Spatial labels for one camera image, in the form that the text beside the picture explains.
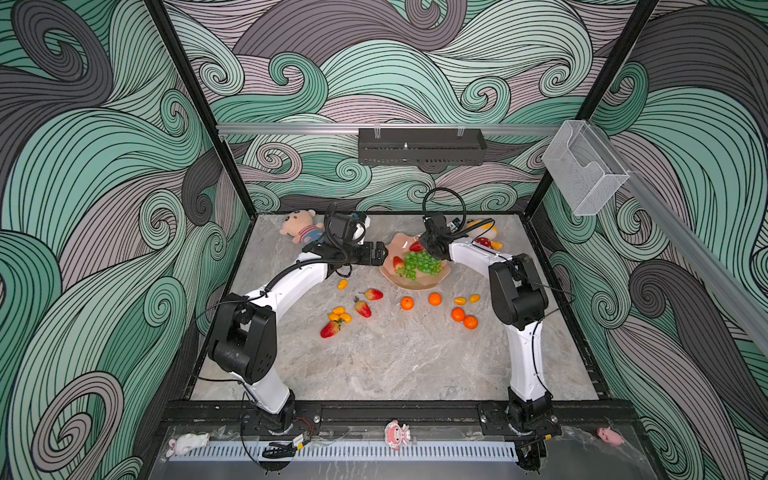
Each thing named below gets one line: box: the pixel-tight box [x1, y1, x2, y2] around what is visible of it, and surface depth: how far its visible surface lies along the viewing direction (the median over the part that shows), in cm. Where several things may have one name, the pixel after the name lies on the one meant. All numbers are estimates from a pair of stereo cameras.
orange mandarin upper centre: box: [401, 296, 415, 311], surface depth 94 cm
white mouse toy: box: [165, 433, 210, 457], surface depth 70 cm
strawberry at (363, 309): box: [355, 301, 372, 318], surface depth 94 cm
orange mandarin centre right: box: [428, 292, 443, 307], surface depth 96 cm
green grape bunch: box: [396, 241, 443, 281], surface depth 102 cm
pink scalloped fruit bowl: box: [380, 233, 451, 290], surface depth 102 cm
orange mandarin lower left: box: [452, 307, 465, 322], surface depth 92 cm
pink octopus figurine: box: [384, 420, 411, 451], surface depth 70 cm
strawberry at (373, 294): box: [365, 288, 384, 301], surface depth 96 cm
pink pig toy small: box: [597, 427, 624, 446], surface depth 71 cm
